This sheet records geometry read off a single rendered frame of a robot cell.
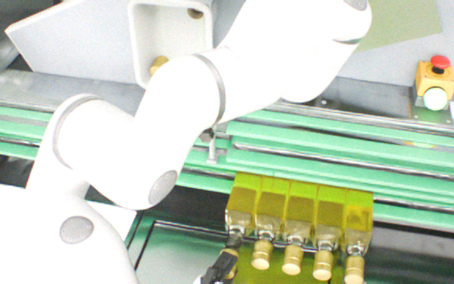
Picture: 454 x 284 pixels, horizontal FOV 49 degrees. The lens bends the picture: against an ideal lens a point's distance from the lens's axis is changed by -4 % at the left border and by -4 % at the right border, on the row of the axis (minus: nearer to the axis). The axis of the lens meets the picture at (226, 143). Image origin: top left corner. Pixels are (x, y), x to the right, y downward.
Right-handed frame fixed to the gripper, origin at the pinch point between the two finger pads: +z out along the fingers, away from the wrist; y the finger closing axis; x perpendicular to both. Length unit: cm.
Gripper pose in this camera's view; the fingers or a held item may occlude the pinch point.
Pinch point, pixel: (225, 269)
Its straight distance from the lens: 95.8
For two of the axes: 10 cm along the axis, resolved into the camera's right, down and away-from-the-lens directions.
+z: 4.6, -5.9, 6.6
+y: -0.1, -7.5, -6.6
